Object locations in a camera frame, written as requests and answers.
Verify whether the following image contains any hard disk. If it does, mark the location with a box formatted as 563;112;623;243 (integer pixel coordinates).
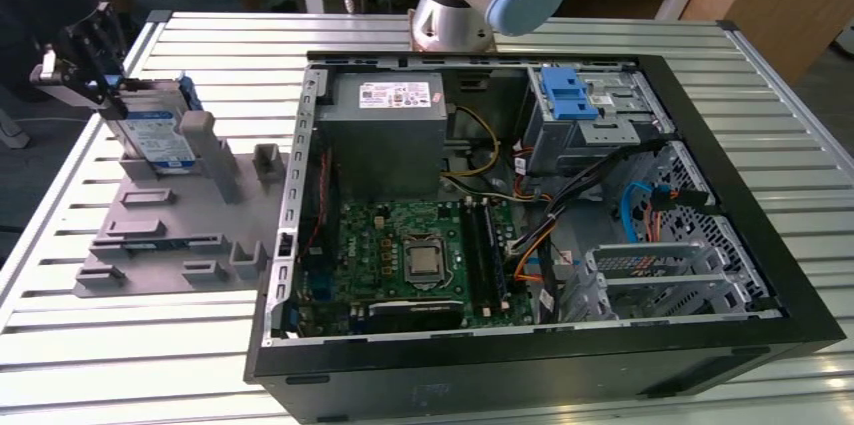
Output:
99;70;206;179

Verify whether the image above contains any metal disk bay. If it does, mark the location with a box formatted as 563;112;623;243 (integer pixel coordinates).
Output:
574;239;769;324

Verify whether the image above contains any white stand foot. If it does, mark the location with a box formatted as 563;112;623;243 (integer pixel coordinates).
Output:
0;107;32;150

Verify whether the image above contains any grey parts rack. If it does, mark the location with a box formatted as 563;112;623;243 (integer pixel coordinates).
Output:
71;111;295;300

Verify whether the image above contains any RAM stick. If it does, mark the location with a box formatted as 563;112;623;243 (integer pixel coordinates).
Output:
118;240;190;251

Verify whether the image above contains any grey power supply unit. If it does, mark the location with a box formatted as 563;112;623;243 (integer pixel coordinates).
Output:
313;72;450;201

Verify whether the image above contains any green motherboard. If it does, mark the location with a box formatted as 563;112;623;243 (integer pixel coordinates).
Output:
292;197;535;339

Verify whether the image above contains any CPU socket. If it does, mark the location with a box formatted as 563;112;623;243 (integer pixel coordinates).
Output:
398;232;457;292

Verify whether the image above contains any silver CPU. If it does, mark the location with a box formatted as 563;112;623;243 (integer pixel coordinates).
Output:
406;246;447;280

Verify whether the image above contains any black RAM slot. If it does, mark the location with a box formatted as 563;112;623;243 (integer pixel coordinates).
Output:
462;199;493;316

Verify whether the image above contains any black graphics card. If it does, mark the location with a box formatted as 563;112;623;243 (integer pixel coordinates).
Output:
363;296;467;332

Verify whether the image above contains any blue plastic drive latch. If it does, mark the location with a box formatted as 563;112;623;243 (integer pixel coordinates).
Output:
541;67;601;121

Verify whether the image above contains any metal optical drive cage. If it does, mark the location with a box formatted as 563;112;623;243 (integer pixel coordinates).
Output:
522;64;677;177

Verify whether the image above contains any black PC case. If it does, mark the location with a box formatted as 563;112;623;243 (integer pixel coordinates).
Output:
240;49;849;424

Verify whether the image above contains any small silver wrist camera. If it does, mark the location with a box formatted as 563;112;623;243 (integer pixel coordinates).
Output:
30;43;76;96

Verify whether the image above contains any yellow wire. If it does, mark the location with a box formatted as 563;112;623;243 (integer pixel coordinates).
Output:
441;103;503;179

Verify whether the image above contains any black cable bundle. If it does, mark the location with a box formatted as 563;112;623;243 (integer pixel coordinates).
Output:
503;139;673;266

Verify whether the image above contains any orange wire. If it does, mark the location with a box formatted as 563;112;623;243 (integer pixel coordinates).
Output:
511;224;559;286

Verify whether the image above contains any blue data wire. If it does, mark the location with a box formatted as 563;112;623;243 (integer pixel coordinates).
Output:
619;183;654;247

